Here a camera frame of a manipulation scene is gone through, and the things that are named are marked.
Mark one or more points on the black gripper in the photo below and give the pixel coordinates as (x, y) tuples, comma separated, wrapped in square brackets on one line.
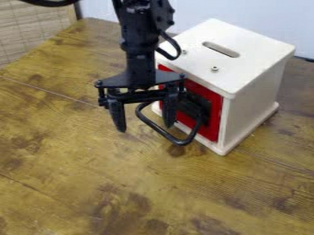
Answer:
[(135, 91)]

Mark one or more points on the black drawer handle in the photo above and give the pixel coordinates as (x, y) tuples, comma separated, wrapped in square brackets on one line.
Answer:
[(163, 130)]

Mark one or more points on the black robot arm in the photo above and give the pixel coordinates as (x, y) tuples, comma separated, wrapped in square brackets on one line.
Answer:
[(144, 20)]

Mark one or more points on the white wooden box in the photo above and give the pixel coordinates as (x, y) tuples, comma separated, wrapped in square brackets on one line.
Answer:
[(233, 68)]

